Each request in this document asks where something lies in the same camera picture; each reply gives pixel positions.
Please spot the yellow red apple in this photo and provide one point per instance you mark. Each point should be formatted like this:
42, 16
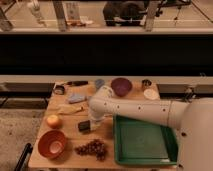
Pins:
53, 121

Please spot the bunch of dark grapes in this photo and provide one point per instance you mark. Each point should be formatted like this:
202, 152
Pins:
95, 148

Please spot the green plastic tray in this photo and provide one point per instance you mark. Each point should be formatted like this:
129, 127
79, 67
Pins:
139, 143

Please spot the black chair part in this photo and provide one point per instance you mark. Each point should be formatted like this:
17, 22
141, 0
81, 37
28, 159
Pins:
27, 150

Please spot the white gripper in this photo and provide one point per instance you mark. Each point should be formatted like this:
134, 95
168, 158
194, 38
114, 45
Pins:
95, 123

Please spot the grey blue sponge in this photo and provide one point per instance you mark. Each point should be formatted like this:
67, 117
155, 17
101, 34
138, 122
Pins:
76, 98

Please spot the black handled tool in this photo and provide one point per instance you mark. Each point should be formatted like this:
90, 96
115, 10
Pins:
75, 83

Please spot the purple bowl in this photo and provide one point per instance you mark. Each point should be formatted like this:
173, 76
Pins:
121, 86

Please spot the small metal cup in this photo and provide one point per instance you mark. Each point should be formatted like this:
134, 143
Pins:
146, 83

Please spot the blue grey cup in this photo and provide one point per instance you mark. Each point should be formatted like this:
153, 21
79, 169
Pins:
99, 83

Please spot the dark eraser block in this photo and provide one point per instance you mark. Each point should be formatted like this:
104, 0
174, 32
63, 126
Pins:
84, 126

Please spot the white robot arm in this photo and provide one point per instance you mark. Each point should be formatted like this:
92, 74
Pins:
193, 120

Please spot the orange bowl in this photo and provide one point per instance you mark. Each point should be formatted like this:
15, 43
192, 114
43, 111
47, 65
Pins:
52, 144

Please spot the black tape roll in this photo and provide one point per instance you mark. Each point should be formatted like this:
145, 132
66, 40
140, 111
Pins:
59, 90

